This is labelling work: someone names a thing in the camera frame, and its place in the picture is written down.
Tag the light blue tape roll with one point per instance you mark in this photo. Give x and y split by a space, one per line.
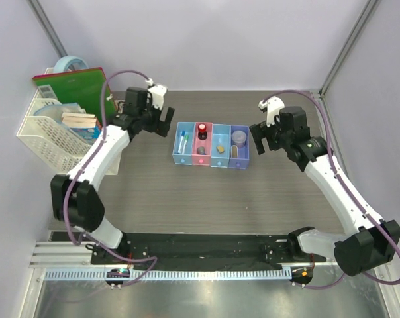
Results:
65 62

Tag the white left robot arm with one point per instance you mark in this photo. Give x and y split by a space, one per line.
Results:
75 198

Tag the green white marker pen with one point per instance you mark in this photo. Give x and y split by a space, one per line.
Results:
185 143

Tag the purple drawer box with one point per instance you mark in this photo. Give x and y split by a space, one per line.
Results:
243 159

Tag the green folder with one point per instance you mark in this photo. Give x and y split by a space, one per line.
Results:
81 86

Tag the clear blue plastic pouch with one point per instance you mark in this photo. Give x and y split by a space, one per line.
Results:
55 111

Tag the red black stamp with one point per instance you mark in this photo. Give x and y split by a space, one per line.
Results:
202 131

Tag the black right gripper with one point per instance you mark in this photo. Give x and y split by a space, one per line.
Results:
263 131

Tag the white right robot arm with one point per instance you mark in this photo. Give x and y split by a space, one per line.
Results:
368 241

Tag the light blue drawer box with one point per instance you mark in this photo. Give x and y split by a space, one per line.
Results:
183 159

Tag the blue white marker pen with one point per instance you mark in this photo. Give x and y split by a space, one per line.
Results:
180 145

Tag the white mesh file organizer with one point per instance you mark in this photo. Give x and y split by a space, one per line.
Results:
60 147

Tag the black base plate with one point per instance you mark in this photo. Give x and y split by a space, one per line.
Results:
212 253

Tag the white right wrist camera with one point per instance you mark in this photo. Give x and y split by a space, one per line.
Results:
271 107

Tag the white slotted cable duct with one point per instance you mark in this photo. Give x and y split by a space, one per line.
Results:
118 274

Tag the stack of notebooks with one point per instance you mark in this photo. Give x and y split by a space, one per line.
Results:
79 120

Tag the pink drawer box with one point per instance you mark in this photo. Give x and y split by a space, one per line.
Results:
202 160

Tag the pink staple remover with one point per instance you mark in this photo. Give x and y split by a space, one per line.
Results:
234 151

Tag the blue grey pencil sharpener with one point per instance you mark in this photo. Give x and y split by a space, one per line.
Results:
201 150

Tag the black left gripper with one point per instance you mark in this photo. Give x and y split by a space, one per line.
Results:
163 126

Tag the clear paperclip jar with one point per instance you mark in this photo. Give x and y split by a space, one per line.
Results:
239 138

